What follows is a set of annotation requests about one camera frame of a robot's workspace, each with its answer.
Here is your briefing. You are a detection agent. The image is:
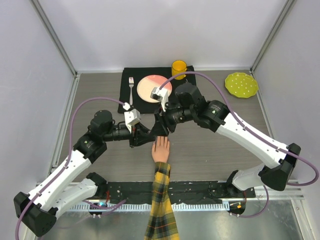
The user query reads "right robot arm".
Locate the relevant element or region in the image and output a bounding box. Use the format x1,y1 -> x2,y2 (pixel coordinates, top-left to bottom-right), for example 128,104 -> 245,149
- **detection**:
150,83 -> 301,198

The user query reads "green polka dot plate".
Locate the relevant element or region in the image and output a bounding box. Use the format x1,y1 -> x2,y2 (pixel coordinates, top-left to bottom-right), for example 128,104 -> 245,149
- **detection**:
224,72 -> 259,99

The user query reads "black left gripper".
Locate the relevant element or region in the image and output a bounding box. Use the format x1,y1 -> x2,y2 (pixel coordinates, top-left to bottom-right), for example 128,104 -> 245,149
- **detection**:
102,121 -> 156,148

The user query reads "yellow plaid sleeve forearm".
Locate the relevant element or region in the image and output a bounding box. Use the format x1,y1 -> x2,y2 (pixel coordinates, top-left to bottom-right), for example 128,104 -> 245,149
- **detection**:
144,162 -> 180,240

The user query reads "mannequin hand with painted nails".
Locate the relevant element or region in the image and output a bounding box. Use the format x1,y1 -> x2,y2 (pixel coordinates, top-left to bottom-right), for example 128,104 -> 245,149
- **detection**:
151,136 -> 170,163

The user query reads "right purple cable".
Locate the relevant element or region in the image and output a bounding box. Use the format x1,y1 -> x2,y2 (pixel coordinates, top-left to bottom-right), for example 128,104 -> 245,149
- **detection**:
159,71 -> 320,218

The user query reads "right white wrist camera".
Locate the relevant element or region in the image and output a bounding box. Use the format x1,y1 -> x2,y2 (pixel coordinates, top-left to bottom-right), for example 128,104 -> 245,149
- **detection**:
150,87 -> 169,112

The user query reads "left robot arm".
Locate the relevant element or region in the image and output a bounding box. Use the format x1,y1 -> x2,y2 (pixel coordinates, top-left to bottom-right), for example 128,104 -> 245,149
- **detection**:
13,109 -> 156,237

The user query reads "pink cream plate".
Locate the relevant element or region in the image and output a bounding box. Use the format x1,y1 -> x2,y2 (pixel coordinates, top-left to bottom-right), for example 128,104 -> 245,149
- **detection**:
137,75 -> 167,103

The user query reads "purple cable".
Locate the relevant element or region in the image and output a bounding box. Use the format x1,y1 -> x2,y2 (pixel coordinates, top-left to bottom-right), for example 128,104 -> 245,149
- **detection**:
14,97 -> 132,240
159,71 -> 320,218

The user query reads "white slotted cable duct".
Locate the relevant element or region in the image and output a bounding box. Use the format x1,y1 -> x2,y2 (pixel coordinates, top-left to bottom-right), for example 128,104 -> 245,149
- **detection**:
68,201 -> 230,213

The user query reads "silver fork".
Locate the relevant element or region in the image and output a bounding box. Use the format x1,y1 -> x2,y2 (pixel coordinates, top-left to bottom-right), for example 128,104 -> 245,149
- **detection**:
128,77 -> 134,106

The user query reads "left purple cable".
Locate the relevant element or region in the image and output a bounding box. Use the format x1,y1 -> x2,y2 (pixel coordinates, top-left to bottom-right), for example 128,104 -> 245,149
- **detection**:
14,97 -> 132,240

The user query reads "black placemat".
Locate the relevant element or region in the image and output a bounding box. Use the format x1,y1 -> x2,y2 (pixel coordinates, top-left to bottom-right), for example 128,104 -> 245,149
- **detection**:
117,65 -> 198,115

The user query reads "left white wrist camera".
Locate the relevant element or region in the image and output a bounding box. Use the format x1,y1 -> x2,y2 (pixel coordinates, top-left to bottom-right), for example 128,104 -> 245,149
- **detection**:
124,109 -> 141,133

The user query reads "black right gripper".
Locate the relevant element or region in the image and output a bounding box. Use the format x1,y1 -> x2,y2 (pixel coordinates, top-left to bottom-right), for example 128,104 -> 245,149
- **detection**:
150,101 -> 196,137

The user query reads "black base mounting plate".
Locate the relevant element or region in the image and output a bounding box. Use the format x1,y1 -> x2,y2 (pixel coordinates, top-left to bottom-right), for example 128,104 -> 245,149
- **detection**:
89,180 -> 256,205

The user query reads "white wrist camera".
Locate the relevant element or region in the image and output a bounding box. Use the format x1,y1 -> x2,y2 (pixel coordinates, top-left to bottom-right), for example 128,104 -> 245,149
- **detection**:
150,87 -> 169,112
124,109 -> 141,133

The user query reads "yellow mug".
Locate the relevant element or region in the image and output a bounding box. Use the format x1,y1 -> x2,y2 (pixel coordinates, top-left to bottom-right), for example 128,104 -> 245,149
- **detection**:
171,60 -> 191,76

